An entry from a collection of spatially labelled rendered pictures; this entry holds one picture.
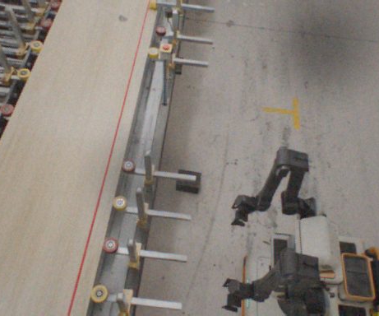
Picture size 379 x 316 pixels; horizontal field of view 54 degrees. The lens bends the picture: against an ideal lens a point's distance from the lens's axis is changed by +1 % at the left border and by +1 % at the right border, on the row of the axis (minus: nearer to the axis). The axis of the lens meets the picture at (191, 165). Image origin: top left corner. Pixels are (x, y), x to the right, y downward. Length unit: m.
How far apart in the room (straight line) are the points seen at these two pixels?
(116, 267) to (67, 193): 0.52
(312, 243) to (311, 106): 2.51
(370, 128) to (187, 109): 1.82
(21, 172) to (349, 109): 3.15
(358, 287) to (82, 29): 2.54
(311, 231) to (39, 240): 1.38
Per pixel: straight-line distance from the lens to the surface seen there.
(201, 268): 2.97
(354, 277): 2.25
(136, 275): 2.22
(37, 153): 2.43
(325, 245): 1.69
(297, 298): 1.68
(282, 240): 2.02
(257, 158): 3.48
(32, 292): 2.09
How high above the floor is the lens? 2.85
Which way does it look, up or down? 59 degrees down
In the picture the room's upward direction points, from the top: 8 degrees clockwise
